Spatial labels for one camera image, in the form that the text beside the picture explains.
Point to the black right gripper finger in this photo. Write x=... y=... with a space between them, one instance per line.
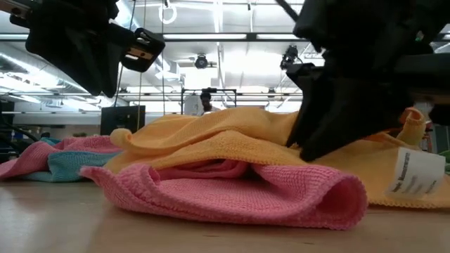
x=351 y=105
x=432 y=81

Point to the pink microfiber towel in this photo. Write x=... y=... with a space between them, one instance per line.
x=35 y=154
x=228 y=196

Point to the person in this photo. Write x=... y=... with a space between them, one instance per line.
x=205 y=100

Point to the black overhead frame beam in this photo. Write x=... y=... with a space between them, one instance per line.
x=251 y=36

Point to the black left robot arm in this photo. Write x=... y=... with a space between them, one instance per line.
x=7 y=112

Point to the blue microfiber towel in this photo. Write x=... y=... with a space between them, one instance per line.
x=70 y=165

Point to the black monitor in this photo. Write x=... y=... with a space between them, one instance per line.
x=123 y=119

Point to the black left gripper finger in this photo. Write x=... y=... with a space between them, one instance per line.
x=95 y=63

